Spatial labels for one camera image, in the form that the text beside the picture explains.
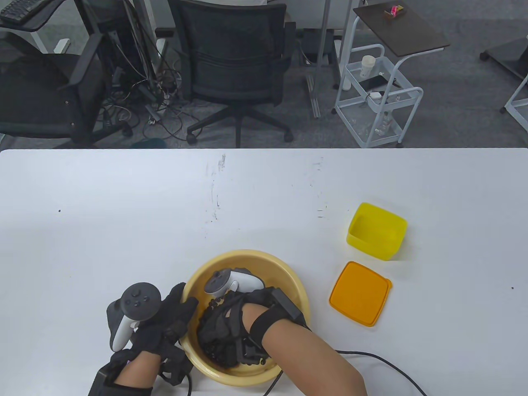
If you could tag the person's right hand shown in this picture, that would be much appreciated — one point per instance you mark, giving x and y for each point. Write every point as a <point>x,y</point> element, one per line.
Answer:
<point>225,330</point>

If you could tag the person's left hand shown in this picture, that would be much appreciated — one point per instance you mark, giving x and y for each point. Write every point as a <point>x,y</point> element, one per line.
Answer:
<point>165,326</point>

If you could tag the pile of coffee beans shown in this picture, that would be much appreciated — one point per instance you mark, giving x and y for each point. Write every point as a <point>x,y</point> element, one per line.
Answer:
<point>210,352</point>

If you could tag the gray hand controller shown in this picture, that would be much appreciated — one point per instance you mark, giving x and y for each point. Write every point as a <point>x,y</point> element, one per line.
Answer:
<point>243,280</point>
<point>138,299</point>

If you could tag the yellow plastic basin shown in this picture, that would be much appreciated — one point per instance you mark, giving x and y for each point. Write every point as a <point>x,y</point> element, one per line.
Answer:
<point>247,262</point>

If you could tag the orange plastic lid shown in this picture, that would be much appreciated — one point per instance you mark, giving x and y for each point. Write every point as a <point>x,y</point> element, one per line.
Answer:
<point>361,293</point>

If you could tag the yellow plastic container box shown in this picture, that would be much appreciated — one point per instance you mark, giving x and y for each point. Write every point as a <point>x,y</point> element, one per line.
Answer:
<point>373,235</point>

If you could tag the person's left forearm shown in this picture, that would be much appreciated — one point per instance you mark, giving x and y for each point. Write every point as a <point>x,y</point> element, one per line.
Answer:
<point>136,371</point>

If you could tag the person's right forearm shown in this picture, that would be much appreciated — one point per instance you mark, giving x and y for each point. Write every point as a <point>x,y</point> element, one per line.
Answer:
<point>313,359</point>

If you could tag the black right wrist sensor box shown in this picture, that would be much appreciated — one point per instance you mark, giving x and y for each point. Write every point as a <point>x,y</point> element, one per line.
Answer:
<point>288,307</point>

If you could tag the black wrist sensor box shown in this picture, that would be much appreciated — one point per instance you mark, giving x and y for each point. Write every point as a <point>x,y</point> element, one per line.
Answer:
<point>101,383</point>
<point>288,307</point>

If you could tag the black left wrist sensor box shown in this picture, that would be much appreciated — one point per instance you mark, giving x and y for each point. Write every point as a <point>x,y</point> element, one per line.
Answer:
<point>101,383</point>

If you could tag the teal round object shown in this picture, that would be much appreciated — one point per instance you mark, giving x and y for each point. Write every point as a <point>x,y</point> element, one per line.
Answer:
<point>148,143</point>

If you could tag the clear plastic bottle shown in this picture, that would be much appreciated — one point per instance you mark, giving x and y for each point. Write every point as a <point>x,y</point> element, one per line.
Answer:
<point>381,123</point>

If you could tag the black padded office chair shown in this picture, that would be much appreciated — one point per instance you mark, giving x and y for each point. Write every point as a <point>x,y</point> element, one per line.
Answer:
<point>37,95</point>

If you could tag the black mesh office chair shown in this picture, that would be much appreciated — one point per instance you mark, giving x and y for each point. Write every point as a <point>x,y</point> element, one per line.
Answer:
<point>235,53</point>

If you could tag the black computer tower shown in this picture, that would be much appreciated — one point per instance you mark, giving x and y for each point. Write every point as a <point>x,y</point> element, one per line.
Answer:
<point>119,45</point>

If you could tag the black phone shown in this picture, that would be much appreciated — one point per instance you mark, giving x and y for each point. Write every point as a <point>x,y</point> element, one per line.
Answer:
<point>377,82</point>

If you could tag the white power strip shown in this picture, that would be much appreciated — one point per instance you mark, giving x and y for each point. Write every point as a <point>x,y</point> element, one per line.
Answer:
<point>62,45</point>

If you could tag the white rolling cart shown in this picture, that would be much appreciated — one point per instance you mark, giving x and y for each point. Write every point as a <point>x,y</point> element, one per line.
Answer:
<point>406,90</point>

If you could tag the white paper cup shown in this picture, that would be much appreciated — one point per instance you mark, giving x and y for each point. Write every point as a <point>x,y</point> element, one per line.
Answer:
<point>368,66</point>

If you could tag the gray desk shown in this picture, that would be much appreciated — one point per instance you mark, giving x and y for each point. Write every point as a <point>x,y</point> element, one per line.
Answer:
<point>41,18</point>

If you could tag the dark top side table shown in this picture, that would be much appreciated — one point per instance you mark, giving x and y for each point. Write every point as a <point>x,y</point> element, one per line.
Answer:
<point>400,31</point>

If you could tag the black keyboard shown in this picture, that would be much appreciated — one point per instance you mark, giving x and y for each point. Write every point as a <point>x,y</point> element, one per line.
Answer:
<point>16,9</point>

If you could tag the small brown holder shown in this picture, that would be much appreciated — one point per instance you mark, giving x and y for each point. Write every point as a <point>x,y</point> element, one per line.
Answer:
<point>388,14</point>

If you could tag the pink small item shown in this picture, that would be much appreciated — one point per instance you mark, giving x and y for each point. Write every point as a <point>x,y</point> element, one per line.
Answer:
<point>397,9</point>

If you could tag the dark rolling platform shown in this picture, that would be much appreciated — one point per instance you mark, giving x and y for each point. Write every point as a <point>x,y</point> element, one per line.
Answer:
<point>509,53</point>

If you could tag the aluminium post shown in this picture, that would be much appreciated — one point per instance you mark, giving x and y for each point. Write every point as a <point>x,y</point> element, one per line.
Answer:
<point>319,62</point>

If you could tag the white metal frame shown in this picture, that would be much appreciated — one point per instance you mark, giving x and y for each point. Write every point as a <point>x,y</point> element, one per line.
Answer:
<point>515,97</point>

